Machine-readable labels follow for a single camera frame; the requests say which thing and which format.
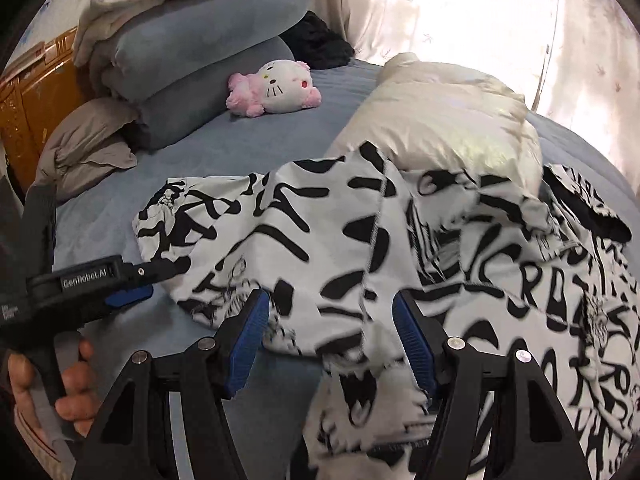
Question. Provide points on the black cloth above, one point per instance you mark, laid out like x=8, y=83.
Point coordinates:
x=320, y=42

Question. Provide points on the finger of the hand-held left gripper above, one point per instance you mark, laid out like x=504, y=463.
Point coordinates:
x=127, y=298
x=157, y=269

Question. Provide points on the orange wooden headboard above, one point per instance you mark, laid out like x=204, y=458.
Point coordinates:
x=35, y=95

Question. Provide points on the white pink cat plush toy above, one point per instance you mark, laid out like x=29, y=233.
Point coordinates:
x=280, y=85

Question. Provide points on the person's left hand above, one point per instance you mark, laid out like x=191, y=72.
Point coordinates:
x=75, y=385

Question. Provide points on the taupe cloth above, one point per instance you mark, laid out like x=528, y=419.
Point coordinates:
x=85, y=145

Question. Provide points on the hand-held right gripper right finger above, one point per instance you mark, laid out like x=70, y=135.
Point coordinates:
x=413, y=345

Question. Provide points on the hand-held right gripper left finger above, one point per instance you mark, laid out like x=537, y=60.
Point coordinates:
x=247, y=342

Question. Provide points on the cream puffer jacket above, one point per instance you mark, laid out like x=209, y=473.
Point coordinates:
x=450, y=120

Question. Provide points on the white patterned curtain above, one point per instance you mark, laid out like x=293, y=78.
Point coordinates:
x=475, y=15

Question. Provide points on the folded grey blue blanket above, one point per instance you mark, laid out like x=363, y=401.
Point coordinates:
x=200, y=50

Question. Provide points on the white black printed hoodie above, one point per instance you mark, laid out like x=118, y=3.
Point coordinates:
x=350, y=240

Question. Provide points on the bed with grey blue sheet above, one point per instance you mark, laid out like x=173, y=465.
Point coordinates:
x=210, y=155

